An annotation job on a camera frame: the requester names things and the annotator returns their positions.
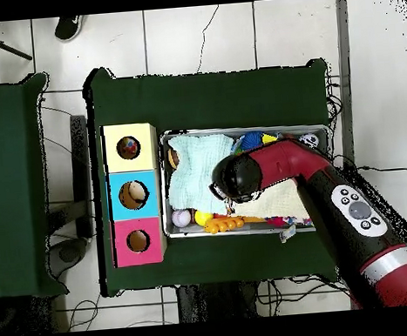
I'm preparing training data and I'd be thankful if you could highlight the black power cable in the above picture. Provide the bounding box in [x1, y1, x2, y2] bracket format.
[331, 150, 407, 186]

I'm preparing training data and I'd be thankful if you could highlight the wooden box with three holes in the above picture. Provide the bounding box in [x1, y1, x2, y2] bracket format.
[101, 121, 169, 269]

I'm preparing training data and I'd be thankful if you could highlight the yellow ball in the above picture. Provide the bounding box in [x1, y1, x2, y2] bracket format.
[193, 208, 215, 228]

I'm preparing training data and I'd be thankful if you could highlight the mint green waffle cloth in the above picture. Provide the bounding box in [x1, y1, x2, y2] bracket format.
[163, 130, 241, 218]

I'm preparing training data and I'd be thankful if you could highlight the multicoloured patterned cloth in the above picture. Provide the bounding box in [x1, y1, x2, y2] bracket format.
[264, 212, 315, 244]

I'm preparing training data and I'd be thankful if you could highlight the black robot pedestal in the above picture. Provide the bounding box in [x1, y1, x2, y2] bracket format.
[175, 279, 261, 324]

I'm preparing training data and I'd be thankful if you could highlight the multicoloured spotted fabric toy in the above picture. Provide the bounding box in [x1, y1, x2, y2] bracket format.
[116, 136, 141, 160]

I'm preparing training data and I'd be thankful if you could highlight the brown cream ball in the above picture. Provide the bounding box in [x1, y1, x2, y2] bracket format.
[117, 179, 151, 212]

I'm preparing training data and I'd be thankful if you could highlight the silver wire mesh bin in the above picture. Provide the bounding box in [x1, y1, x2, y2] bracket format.
[155, 118, 337, 244]

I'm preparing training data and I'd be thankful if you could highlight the orange toy block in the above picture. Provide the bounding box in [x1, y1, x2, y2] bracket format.
[202, 214, 246, 235]

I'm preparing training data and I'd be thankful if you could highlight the black white soccer ball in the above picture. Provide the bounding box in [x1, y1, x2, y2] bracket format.
[298, 132, 320, 150]

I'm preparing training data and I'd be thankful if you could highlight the white baseball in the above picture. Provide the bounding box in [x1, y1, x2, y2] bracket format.
[170, 207, 193, 229]

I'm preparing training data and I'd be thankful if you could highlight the black tripod leg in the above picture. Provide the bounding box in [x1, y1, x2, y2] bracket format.
[0, 20, 33, 64]

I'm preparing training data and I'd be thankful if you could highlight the dark green tablecloth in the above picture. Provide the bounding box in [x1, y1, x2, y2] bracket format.
[81, 50, 345, 299]
[0, 72, 68, 301]

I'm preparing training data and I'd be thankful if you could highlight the cream waffle cloth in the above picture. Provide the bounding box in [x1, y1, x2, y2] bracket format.
[232, 177, 311, 225]

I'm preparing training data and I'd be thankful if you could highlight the person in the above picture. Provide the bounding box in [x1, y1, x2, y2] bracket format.
[52, 14, 85, 42]

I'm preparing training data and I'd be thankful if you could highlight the blue spiky ball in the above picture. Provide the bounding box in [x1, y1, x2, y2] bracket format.
[238, 130, 265, 152]

